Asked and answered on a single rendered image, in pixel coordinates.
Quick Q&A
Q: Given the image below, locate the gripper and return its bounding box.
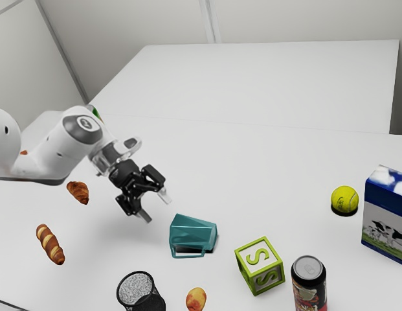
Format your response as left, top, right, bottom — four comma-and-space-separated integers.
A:
107, 159, 173, 224

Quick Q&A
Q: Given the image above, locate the teal faceted mug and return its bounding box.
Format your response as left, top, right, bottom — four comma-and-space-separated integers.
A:
168, 213, 219, 259

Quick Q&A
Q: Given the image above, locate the brown croissant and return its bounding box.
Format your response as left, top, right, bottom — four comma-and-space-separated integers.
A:
65, 180, 91, 206

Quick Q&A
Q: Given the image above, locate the green and red object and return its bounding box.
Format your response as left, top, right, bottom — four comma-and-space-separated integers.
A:
89, 104, 106, 124

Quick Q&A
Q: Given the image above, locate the black mesh pen holder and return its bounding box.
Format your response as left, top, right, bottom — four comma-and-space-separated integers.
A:
115, 270, 167, 311

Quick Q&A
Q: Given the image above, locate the brown bread loaf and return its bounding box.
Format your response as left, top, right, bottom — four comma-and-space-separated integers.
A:
35, 223, 66, 266

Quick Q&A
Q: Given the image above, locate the yellow red peach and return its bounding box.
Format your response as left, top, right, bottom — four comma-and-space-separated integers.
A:
185, 286, 208, 311

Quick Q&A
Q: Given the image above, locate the green letter block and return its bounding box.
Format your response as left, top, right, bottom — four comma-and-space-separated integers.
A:
233, 235, 286, 297

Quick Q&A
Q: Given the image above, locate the black printed drink can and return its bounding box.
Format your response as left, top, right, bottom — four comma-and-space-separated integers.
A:
290, 255, 328, 311

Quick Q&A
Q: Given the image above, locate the yellow tennis ball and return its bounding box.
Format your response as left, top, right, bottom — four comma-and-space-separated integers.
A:
330, 185, 360, 214

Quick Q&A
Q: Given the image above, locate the blue white milk carton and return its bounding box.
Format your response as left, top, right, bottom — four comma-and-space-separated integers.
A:
361, 164, 402, 268

